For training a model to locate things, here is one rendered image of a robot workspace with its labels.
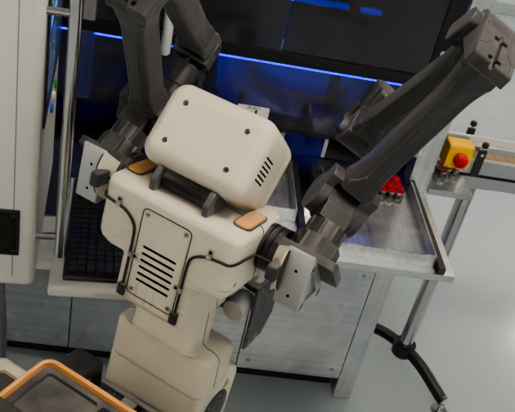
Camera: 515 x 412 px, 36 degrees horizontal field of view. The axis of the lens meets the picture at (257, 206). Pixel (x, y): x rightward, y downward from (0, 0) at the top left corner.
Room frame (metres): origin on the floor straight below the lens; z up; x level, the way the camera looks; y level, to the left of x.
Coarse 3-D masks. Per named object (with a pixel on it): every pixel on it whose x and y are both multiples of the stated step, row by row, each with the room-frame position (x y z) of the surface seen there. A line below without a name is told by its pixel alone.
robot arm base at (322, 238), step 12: (312, 216) 1.15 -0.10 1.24; (300, 228) 1.13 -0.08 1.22; (312, 228) 1.12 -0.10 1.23; (324, 228) 1.12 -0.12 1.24; (336, 228) 1.13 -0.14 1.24; (276, 240) 1.09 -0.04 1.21; (288, 240) 1.09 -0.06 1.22; (300, 240) 1.10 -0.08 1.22; (312, 240) 1.09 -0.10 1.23; (324, 240) 1.10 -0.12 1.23; (336, 240) 1.12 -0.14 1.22; (312, 252) 1.08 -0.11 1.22; (324, 252) 1.09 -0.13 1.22; (336, 252) 1.10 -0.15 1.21; (324, 264) 1.06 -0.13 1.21; (336, 264) 1.06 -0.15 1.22; (324, 276) 1.09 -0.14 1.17; (336, 276) 1.07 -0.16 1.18
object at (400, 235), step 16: (384, 208) 1.81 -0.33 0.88; (400, 208) 1.83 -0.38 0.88; (416, 208) 1.82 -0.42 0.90; (368, 224) 1.72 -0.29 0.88; (384, 224) 1.74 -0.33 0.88; (400, 224) 1.75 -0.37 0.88; (416, 224) 1.77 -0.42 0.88; (352, 240) 1.63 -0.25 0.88; (368, 240) 1.65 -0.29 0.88; (384, 240) 1.66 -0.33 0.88; (400, 240) 1.68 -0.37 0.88; (416, 240) 1.70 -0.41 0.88; (352, 256) 1.57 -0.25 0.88; (368, 256) 1.57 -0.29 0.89; (384, 256) 1.58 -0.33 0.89; (400, 256) 1.58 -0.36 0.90; (416, 256) 1.59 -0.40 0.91; (432, 256) 1.60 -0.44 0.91
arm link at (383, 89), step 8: (376, 88) 1.49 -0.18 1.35; (384, 88) 1.48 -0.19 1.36; (392, 88) 1.52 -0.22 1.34; (368, 96) 1.49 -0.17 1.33; (376, 96) 1.46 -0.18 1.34; (384, 96) 1.46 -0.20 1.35; (360, 104) 1.48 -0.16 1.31; (368, 104) 1.47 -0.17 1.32; (344, 120) 1.42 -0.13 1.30; (336, 128) 1.41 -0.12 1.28; (344, 128) 1.41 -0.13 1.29
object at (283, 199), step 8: (288, 144) 1.98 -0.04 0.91; (288, 168) 1.89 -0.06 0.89; (288, 176) 1.86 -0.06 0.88; (280, 184) 1.81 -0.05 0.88; (288, 184) 1.82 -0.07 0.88; (272, 192) 1.76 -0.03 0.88; (280, 192) 1.77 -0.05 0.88; (288, 192) 1.78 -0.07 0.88; (272, 200) 1.73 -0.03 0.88; (280, 200) 1.73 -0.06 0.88; (288, 200) 1.74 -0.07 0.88; (296, 200) 1.70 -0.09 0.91; (280, 208) 1.65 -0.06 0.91; (288, 208) 1.65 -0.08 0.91; (296, 208) 1.66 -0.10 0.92; (280, 216) 1.65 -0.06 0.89; (288, 216) 1.65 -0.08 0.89
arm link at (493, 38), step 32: (480, 32) 1.20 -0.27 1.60; (512, 32) 1.25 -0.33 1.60; (480, 64) 1.16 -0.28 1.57; (512, 64) 1.18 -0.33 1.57; (448, 96) 1.17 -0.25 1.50; (480, 96) 1.17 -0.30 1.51; (416, 128) 1.17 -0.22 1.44; (384, 160) 1.17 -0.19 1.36; (320, 192) 1.17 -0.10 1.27; (352, 192) 1.17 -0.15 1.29; (352, 224) 1.16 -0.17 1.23
